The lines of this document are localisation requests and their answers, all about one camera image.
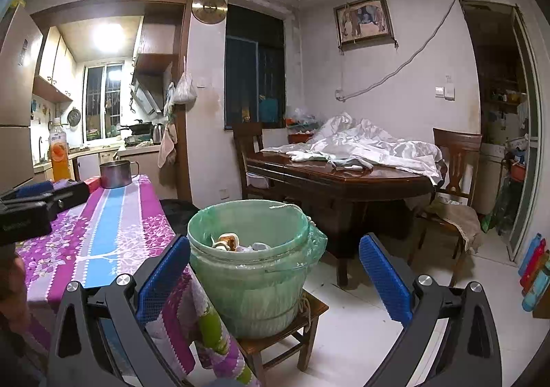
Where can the small red box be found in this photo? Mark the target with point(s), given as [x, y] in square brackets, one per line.
[92, 186]

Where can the cream wall cabinets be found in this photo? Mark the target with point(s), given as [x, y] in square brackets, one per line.
[53, 64]

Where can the kitchen counter cabinets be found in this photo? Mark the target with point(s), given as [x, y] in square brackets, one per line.
[90, 163]

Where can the dark wooden chair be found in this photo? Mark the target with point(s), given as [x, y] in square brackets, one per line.
[247, 146]

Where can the steel range hood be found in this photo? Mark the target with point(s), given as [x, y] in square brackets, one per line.
[148, 90]

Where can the carved wooden chair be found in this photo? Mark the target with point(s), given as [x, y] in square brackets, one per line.
[457, 155]

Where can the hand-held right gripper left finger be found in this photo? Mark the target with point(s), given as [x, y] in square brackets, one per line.
[165, 279]

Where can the blue plastic bottle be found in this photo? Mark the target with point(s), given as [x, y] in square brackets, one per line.
[530, 251]

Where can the orange juice bottle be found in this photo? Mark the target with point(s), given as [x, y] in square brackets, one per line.
[59, 155]

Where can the floral striped tablecloth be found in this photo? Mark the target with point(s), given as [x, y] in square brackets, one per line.
[107, 232]

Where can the hanging pink towel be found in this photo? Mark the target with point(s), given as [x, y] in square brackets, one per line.
[166, 146]

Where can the hanging cloth bundle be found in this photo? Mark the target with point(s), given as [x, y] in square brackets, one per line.
[169, 99]

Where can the round hanging pan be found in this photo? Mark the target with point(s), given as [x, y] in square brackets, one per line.
[74, 117]

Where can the green lined trash bin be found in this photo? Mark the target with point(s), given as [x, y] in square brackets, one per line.
[258, 284]

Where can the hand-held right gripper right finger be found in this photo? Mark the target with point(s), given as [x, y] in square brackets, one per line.
[384, 279]

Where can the brown white wrapper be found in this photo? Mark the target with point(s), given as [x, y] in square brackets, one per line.
[225, 241]

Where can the red plastic bottle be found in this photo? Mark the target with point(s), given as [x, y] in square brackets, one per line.
[535, 266]

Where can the glass sliding door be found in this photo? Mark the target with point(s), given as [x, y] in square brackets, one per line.
[526, 133]

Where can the cream cabinet above hood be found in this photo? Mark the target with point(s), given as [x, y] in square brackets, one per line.
[157, 43]

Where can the black wok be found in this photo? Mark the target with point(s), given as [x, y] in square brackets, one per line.
[137, 127]

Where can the stack of colourful bowls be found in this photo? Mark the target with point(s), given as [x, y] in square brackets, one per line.
[303, 127]

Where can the dark wooden dining table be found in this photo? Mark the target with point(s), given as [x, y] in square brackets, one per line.
[335, 189]

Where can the red basin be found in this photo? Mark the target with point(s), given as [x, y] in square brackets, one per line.
[517, 171]

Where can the white paper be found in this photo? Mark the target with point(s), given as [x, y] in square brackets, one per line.
[255, 247]

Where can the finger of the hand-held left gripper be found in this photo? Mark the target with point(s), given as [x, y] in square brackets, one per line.
[34, 188]
[71, 198]

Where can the white appliance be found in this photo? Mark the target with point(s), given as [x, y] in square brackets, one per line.
[490, 176]

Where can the steel electric kettle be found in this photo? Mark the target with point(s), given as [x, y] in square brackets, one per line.
[159, 133]

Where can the small wooden stool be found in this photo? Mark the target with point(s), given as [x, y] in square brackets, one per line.
[275, 346]

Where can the beige chair cloth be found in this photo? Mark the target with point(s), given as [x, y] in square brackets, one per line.
[462, 219]

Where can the crumpled white cloth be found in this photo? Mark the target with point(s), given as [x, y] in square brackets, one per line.
[369, 142]

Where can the grey refrigerator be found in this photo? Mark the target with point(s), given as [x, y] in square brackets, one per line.
[17, 90]

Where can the white wall switch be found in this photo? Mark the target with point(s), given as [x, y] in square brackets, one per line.
[444, 93]

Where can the hanging white plastic bag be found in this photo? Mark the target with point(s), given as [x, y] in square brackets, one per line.
[184, 88]

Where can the teal plastic bottle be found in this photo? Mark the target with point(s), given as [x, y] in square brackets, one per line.
[537, 292]

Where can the barred kitchen window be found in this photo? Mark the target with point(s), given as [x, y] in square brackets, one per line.
[103, 99]

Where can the framed elephant picture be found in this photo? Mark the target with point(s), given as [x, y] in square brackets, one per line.
[363, 22]

